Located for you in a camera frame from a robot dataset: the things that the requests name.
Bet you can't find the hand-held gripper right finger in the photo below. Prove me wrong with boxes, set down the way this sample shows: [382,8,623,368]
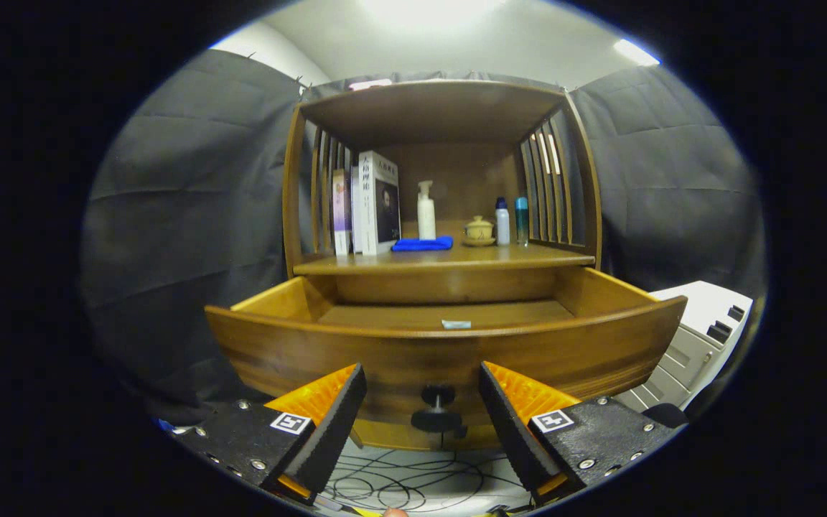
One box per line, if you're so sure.
[477,360,687,503]

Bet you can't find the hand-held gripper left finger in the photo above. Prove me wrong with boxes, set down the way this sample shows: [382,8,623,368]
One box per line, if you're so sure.
[155,363,369,507]

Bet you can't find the brown wooden drawer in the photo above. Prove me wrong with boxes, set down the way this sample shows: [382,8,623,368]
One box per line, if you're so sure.
[204,266,688,432]

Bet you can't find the wooden countertop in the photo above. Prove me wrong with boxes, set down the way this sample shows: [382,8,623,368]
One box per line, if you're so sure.
[291,241,596,277]

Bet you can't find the white grey drawer unit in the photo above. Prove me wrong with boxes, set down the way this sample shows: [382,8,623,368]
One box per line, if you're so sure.
[615,280,754,414]

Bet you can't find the brown wooden cabinet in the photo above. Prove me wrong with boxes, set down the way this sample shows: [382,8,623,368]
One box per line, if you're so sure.
[281,78,603,452]

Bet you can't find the beige lidded tea bowl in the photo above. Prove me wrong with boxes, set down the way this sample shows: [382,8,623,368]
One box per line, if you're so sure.
[462,215,497,248]

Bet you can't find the blue folded towel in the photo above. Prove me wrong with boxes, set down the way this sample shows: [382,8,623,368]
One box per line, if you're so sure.
[391,236,454,253]

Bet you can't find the thin white book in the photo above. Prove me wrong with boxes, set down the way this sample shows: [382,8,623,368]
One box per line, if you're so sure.
[350,165,363,254]

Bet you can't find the thin purple book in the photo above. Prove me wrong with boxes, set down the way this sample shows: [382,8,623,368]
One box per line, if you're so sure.
[332,168,352,257]

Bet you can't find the thick white portrait book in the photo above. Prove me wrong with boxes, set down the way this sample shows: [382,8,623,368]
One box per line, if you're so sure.
[358,150,402,257]

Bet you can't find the white pump bottle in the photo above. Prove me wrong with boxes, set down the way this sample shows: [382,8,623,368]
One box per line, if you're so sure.
[417,180,437,241]

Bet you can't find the small ceiling light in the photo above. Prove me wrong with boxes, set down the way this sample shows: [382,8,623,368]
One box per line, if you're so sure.
[613,38,662,67]

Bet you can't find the large ceiling light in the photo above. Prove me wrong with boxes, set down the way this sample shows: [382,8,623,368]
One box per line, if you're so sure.
[360,0,508,22]

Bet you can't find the black floor cables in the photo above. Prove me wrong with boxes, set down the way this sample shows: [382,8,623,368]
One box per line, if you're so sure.
[320,445,529,514]

